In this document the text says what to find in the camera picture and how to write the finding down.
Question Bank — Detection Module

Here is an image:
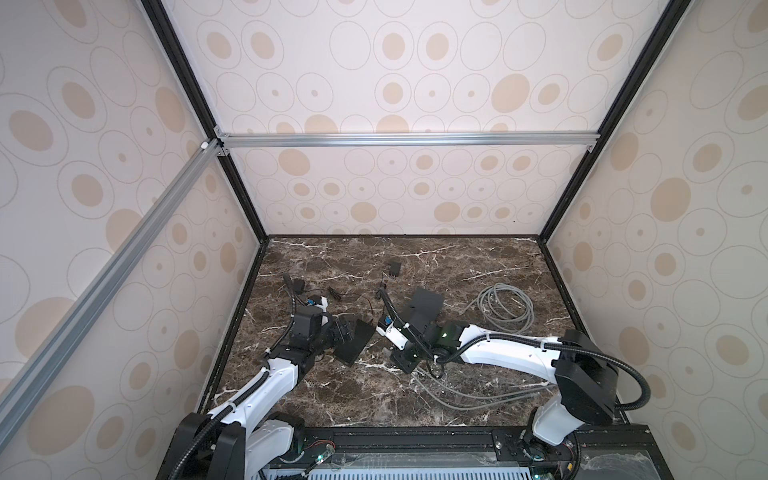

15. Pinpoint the black adapter cable with plug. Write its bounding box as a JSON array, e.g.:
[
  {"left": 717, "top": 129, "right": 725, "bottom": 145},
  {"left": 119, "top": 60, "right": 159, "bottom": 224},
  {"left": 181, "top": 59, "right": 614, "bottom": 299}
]
[{"left": 326, "top": 286, "right": 385, "bottom": 337}]

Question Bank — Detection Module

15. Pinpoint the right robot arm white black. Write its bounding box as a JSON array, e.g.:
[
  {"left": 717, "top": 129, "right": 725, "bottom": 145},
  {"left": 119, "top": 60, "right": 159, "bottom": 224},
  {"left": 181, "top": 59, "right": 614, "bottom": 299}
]
[{"left": 377, "top": 313, "right": 651, "bottom": 446}]

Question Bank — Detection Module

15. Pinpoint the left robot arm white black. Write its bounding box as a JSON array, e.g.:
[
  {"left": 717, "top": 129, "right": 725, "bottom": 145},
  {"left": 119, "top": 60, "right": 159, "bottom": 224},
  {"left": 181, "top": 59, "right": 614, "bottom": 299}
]
[{"left": 157, "top": 274, "right": 364, "bottom": 479}]

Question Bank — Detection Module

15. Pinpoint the small circuit board with LEDs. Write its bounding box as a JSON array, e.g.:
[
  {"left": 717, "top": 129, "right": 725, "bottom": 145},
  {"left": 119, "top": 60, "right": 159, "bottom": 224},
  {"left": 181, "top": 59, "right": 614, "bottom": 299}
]
[{"left": 302, "top": 443, "right": 336, "bottom": 477}]

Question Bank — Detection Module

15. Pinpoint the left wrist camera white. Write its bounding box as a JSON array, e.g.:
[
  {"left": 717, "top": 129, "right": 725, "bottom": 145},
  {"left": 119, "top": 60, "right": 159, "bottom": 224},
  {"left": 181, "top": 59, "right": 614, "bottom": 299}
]
[{"left": 305, "top": 294, "right": 329, "bottom": 312}]

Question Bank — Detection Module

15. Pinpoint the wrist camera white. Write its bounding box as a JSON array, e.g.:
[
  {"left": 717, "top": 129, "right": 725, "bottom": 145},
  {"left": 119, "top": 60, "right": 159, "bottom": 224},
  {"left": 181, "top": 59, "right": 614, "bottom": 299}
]
[
  {"left": 305, "top": 294, "right": 329, "bottom": 312},
  {"left": 376, "top": 324, "right": 409, "bottom": 351}
]

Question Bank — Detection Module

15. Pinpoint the square dark grey switch box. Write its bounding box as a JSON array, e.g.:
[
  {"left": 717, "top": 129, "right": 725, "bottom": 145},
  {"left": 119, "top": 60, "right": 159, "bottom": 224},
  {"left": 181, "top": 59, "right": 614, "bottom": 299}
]
[{"left": 402, "top": 288, "right": 444, "bottom": 331}]

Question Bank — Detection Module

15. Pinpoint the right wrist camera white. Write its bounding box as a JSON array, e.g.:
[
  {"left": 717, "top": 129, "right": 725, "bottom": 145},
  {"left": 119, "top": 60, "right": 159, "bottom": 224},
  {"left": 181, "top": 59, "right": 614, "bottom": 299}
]
[{"left": 376, "top": 324, "right": 409, "bottom": 351}]

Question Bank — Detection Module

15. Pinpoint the grey ethernet cable bundle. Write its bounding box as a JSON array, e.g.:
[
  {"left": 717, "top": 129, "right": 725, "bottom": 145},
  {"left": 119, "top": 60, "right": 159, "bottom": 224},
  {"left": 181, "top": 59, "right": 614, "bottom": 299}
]
[{"left": 461, "top": 281, "right": 536, "bottom": 336}]

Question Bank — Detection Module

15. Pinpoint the horizontal aluminium rail back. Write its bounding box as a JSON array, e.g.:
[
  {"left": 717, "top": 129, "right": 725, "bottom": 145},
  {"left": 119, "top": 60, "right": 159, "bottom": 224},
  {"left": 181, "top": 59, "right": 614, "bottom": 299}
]
[{"left": 219, "top": 131, "right": 600, "bottom": 150}]

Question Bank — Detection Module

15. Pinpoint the diagonal aluminium rail left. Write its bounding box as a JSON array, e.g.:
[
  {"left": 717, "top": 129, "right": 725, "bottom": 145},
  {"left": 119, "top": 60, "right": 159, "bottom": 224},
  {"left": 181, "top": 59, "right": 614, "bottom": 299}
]
[{"left": 1, "top": 138, "right": 223, "bottom": 449}]

